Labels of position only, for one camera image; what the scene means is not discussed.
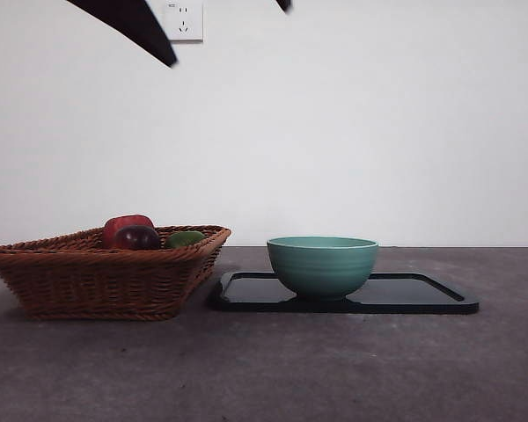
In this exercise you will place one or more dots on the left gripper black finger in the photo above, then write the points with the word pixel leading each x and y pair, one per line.
pixel 285 4
pixel 136 26

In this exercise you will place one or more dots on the teal ceramic bowl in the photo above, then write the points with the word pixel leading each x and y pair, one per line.
pixel 321 268

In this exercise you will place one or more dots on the red apple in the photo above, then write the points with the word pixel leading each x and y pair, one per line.
pixel 123 222

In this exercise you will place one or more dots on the dark purple plum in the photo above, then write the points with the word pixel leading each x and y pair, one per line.
pixel 136 238

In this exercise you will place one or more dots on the green fruit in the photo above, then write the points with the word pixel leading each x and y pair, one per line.
pixel 185 238

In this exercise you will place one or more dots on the brown wicker basket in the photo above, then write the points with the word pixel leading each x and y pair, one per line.
pixel 92 285

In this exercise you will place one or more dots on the dark green rectangular tray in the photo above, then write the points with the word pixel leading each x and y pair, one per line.
pixel 400 294

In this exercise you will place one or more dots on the white wall socket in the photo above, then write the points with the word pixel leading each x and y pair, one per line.
pixel 189 22

